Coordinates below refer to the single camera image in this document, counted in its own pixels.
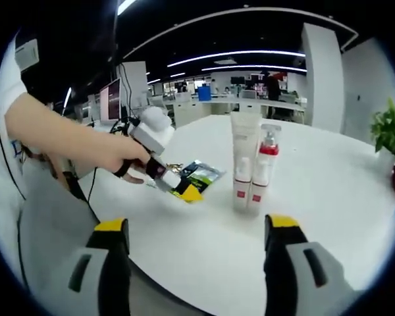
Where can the person in white shirt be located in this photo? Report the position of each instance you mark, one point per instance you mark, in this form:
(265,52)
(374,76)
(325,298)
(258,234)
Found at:
(0,197)

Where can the gold skincare sachet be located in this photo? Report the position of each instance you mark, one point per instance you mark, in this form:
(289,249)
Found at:
(176,167)

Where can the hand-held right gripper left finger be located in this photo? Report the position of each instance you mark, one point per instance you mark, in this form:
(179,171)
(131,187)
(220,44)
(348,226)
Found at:
(115,263)

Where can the ceiling air conditioner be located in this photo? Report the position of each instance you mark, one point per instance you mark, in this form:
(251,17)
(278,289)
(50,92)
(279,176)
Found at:
(28,54)

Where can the blue storage box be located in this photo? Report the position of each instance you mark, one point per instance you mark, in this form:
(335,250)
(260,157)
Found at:
(204,93)

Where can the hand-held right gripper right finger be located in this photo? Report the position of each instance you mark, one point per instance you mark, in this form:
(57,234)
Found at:
(283,263)

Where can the white skincare tube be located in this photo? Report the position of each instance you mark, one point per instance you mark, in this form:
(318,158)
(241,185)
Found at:
(245,138)

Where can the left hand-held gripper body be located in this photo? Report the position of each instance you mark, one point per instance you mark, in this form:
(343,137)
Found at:
(151,133)

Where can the person's left hand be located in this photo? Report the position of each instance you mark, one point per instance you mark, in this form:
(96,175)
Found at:
(125,154)

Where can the person's grey trousers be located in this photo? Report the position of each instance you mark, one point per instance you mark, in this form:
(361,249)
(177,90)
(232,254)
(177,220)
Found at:
(59,214)

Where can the green potted plant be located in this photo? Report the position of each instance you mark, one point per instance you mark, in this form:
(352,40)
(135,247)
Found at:
(390,131)

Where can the dark green printed skincare sachet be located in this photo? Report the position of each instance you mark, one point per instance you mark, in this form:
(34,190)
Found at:
(204,174)

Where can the white office workstation row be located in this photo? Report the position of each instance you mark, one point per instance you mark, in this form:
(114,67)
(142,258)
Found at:
(217,107)

